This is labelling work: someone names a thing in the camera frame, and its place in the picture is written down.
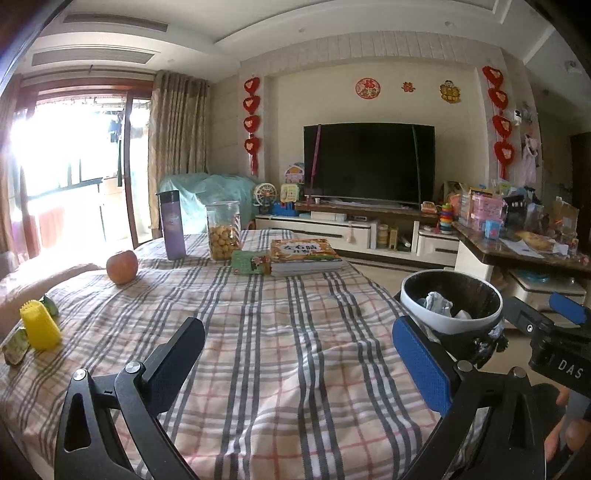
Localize pink hanging clothes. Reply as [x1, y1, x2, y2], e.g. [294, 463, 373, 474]
[519, 134, 541, 183]

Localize orange cover book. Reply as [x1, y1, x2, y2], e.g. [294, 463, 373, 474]
[269, 239, 345, 278]

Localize white television cabinet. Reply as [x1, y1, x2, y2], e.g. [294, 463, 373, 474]
[254, 200, 462, 268]

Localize dark wooden door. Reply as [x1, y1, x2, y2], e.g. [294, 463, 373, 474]
[570, 131, 591, 195]

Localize red heart hanging decoration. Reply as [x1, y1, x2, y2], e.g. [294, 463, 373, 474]
[243, 76, 262, 176]
[482, 65, 515, 181]

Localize wooden balcony door frame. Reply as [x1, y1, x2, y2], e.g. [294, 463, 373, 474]
[18, 78, 155, 259]

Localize white bin with black liner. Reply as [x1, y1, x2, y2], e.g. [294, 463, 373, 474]
[399, 270, 509, 365]

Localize ceiling air vent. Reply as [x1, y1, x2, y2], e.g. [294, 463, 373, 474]
[31, 50, 155, 66]

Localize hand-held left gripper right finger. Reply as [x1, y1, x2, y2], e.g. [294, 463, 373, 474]
[392, 315, 548, 480]

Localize clear jar of cookies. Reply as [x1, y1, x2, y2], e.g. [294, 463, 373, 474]
[205, 202, 243, 261]

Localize purple water bottle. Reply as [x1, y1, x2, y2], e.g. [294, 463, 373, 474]
[156, 189, 188, 261]

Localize person's right hand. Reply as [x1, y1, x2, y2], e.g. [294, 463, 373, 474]
[542, 387, 591, 462]

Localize stacking ring toy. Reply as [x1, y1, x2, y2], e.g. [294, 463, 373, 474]
[436, 203, 455, 233]

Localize green small box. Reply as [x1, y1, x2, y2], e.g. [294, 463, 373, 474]
[231, 249, 272, 277]

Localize green gold snack packet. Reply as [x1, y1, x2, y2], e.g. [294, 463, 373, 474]
[2, 325, 31, 366]

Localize pink sofa cushion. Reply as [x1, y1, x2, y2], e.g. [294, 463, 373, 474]
[0, 261, 105, 333]

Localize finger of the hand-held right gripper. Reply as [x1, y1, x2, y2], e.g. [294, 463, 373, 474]
[502, 296, 557, 342]
[549, 292, 591, 326]

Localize dark marble side table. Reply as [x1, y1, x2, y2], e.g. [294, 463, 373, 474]
[452, 222, 591, 305]

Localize pink toy box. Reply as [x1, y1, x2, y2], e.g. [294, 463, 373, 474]
[468, 191, 509, 232]

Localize red apple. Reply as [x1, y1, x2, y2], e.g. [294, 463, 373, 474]
[106, 250, 139, 285]

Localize brown paper bag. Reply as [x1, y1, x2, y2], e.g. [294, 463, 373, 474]
[551, 198, 580, 232]

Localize teal covered sofa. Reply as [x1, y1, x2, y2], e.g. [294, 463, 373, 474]
[159, 172, 259, 236]

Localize black flat television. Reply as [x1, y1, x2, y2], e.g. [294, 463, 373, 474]
[303, 122, 436, 208]

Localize beige curtain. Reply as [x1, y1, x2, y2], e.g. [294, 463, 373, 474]
[148, 70, 211, 241]

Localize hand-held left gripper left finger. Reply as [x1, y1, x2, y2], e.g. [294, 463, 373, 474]
[54, 316, 206, 480]

